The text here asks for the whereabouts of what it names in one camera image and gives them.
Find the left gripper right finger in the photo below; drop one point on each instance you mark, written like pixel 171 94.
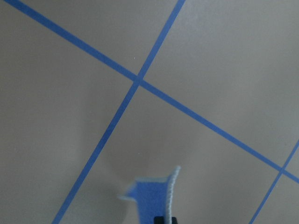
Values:
pixel 173 220

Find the blue grey microfiber towel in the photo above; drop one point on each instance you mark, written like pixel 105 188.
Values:
pixel 153 197

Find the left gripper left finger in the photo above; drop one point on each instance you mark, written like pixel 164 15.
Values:
pixel 158 220

